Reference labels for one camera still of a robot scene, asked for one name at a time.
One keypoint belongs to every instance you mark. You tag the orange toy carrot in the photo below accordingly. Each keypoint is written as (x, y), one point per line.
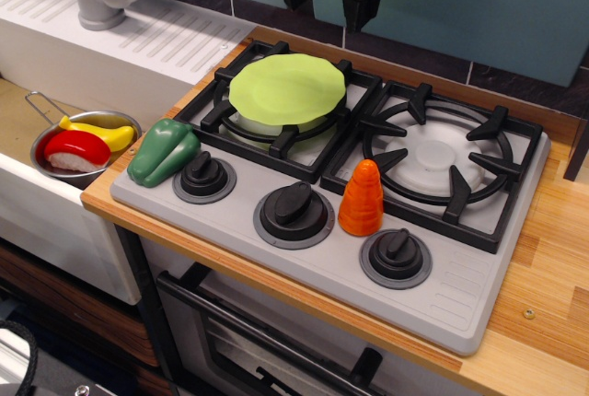
(362, 207)

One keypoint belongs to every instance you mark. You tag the light green lettuce leaf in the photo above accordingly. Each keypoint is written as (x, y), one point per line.
(284, 89)

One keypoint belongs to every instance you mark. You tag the white toy sink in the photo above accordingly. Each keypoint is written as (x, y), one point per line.
(141, 68)

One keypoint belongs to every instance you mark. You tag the black right burner grate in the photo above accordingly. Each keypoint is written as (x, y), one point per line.
(455, 169)

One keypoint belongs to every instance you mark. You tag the grey toy stove top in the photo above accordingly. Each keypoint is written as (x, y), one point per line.
(450, 308)

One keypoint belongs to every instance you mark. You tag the green toy bell pepper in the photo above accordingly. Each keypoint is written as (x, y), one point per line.
(167, 148)

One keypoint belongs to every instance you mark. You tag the black left stove knob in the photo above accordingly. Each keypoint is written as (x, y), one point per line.
(204, 180)

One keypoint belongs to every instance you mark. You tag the black stove knob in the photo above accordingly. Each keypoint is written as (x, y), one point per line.
(396, 259)
(294, 217)
(204, 180)

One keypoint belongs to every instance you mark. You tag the black middle stove knob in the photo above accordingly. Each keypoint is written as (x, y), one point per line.
(294, 217)

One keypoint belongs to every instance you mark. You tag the yellow toy banana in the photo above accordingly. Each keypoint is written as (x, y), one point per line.
(116, 139)

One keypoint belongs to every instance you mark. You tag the black right stove knob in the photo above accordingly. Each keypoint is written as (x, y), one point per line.
(396, 259)

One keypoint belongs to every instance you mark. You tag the small metal pot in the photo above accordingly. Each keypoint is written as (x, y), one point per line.
(106, 119)

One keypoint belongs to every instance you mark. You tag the red white toy sushi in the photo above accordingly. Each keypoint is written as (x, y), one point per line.
(77, 151)

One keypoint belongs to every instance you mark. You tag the toy oven door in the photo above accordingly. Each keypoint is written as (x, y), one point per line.
(243, 364)

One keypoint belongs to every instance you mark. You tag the black oven door handle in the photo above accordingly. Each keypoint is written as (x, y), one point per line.
(187, 291)

